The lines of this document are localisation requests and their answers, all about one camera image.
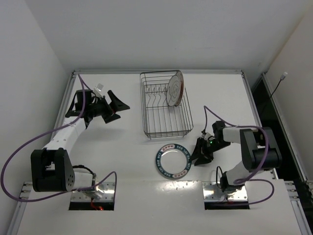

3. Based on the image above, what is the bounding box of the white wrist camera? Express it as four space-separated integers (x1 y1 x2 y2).
93 83 104 98
201 130 214 141

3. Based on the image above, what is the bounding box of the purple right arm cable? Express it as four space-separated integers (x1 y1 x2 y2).
203 105 275 205

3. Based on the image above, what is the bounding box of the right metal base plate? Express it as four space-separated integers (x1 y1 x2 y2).
202 181 248 203

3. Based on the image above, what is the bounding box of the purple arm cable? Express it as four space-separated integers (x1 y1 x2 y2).
0 74 117 203
203 105 275 205

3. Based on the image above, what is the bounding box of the grey wire dish rack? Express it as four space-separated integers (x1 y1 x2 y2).
140 70 194 140

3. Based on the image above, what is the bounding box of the metal base plate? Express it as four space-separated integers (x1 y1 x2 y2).
202 181 248 203
70 182 116 203

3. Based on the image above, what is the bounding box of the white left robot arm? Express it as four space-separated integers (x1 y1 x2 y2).
31 89 130 192

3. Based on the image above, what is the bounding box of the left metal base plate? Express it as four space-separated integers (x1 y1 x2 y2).
70 182 116 203

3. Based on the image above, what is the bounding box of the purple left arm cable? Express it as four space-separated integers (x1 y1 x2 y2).
0 74 117 203

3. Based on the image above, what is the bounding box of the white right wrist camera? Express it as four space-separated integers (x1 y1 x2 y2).
201 130 214 141

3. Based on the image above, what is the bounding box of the black cable with white plug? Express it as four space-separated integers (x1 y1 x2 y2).
268 71 289 98

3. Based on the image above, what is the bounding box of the white plate with teal rim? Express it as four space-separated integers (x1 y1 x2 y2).
155 143 192 180

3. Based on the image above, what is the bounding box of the white plate with flower emblem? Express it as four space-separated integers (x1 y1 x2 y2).
166 74 180 107

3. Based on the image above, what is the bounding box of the white plate with orange sunburst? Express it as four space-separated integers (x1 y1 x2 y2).
176 70 184 106

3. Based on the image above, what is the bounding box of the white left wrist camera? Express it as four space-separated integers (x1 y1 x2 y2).
93 83 104 98

